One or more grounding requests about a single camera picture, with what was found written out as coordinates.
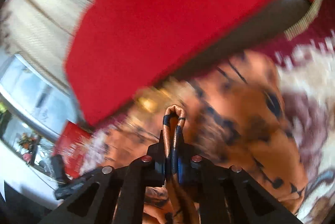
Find dark brown leather sofa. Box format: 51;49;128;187
171;0;311;80

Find floral plush blanket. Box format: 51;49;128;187
251;3;335;224

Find orange floral garment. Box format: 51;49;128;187
80;51;308;213

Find red cloth on sofa back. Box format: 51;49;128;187
65;0;311;125

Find beige dotted curtain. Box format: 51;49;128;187
1;0;93;93

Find red gift box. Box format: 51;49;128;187
52;121;91;178

